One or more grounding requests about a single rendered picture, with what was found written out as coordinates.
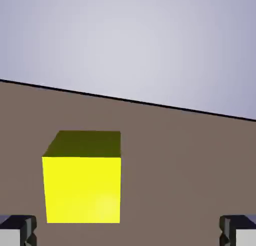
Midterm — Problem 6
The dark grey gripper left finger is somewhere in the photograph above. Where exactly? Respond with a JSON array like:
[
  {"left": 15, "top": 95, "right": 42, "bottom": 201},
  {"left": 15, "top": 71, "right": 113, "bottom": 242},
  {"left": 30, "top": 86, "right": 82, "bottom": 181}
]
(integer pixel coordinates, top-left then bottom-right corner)
[{"left": 0, "top": 214, "right": 38, "bottom": 246}]

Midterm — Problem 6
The small yellow cube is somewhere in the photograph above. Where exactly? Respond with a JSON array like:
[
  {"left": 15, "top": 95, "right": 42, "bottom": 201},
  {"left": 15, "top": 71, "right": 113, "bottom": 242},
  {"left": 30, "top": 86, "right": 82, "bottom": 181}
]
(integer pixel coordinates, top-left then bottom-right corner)
[{"left": 41, "top": 130, "right": 122, "bottom": 224}]

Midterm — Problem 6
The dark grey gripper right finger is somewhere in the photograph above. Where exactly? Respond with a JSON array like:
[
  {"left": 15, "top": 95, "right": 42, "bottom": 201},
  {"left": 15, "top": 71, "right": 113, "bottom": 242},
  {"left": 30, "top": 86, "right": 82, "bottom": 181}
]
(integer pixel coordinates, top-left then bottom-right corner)
[{"left": 219, "top": 214, "right": 256, "bottom": 246}]

